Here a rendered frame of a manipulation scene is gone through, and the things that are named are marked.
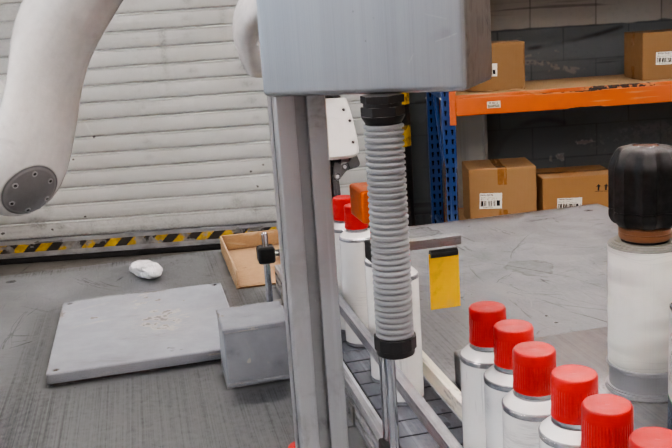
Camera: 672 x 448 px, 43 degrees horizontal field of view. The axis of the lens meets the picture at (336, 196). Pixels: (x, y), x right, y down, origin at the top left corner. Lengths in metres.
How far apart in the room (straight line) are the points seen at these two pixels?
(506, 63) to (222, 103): 1.68
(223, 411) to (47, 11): 0.57
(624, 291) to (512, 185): 3.67
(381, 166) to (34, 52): 0.55
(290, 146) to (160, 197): 4.59
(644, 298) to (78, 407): 0.77
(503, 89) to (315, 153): 3.90
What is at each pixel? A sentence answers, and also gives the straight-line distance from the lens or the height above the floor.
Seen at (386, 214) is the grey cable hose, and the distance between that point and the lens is 0.66.
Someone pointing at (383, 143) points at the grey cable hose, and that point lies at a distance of 0.65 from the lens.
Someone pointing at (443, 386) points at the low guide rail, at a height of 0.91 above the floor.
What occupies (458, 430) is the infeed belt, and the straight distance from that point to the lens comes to 1.02.
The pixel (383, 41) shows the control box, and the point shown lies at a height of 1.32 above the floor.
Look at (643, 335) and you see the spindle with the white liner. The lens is 1.07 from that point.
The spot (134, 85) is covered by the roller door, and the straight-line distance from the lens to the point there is 5.24.
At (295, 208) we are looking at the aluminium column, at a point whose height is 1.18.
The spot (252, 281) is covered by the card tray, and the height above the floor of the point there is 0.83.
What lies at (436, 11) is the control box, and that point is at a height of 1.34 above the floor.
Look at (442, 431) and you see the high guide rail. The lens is 0.84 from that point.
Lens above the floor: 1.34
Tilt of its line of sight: 12 degrees down
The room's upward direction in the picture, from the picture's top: 4 degrees counter-clockwise
